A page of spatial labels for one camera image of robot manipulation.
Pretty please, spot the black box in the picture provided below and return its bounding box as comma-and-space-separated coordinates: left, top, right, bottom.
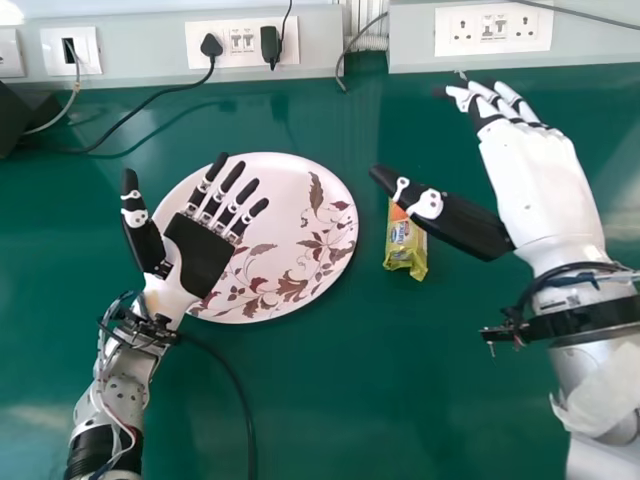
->
0, 79, 62, 159

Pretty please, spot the white corrugated hose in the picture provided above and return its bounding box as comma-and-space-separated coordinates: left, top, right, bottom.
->
344, 30, 390, 53

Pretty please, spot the white data socket plate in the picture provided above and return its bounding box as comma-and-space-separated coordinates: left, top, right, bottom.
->
39, 25, 105, 77

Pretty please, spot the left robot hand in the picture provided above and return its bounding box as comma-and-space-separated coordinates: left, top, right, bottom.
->
99, 153, 271, 350

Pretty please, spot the black mains plug with cable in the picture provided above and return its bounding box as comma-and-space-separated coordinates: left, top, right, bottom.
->
14, 33, 224, 154

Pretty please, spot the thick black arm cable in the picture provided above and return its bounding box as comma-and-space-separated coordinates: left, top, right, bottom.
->
174, 333, 255, 480

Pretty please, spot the white data cable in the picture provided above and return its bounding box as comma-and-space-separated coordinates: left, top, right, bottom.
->
22, 47, 84, 135

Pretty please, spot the white socket panel with switches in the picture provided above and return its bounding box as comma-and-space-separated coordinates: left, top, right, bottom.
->
184, 15, 301, 70

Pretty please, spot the yellow-green biscuit packet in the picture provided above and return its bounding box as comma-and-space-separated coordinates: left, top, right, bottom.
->
382, 197, 430, 282

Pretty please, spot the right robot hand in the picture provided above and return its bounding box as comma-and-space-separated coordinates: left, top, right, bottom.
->
368, 79, 640, 351

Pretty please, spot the grey cable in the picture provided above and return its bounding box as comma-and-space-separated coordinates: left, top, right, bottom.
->
335, 9, 391, 94

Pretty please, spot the white plate brown leaf pattern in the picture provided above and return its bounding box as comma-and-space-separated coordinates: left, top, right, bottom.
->
149, 152, 360, 325

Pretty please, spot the black power adapter with cable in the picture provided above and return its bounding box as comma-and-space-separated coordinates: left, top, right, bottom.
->
259, 0, 296, 72

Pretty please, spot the white double socket panel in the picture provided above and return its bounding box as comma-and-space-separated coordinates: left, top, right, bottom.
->
433, 7, 555, 57

